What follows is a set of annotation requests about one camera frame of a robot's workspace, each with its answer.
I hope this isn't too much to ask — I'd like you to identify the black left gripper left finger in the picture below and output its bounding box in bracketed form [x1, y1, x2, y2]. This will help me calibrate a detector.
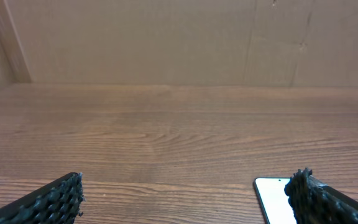
[0, 172, 85, 224]

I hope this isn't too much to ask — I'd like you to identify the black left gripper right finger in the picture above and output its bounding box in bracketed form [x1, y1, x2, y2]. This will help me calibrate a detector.
[284, 168, 358, 224]

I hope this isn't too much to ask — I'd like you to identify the Samsung Galaxy smartphone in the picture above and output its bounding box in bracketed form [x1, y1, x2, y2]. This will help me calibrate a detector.
[253, 177, 297, 224]

